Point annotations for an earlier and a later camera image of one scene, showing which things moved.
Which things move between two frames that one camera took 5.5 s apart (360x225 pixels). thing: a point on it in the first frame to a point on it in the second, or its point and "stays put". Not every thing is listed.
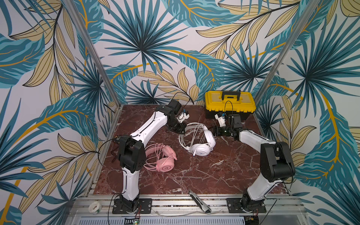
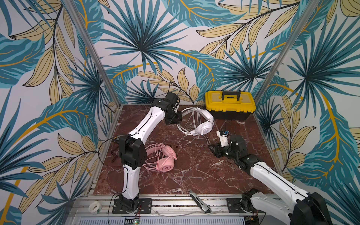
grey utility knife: x=205 y=207 stays put
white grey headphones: x=197 y=138 to x=196 y=121
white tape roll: x=94 y=206 stays put
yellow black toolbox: x=230 y=102 stays put
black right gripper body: x=222 y=131 to x=222 y=149
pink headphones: x=159 y=157 stays put
